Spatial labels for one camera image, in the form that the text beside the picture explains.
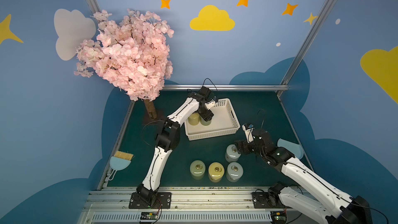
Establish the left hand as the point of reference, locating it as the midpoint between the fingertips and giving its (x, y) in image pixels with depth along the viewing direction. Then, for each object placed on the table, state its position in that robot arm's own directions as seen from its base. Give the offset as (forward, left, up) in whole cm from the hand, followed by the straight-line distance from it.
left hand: (205, 111), depth 100 cm
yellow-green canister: (-5, +8, -2) cm, 9 cm away
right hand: (-21, -21, +5) cm, 31 cm away
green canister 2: (-37, +4, +1) cm, 38 cm away
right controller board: (-55, -36, -10) cm, 67 cm away
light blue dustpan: (-21, -57, -10) cm, 62 cm away
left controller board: (-56, +27, -9) cm, 63 cm away
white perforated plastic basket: (-3, -13, -8) cm, 16 cm away
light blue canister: (-29, -14, 0) cm, 32 cm away
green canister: (-4, +1, -8) cm, 9 cm away
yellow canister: (-38, -5, +2) cm, 39 cm away
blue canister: (-38, -14, +1) cm, 41 cm away
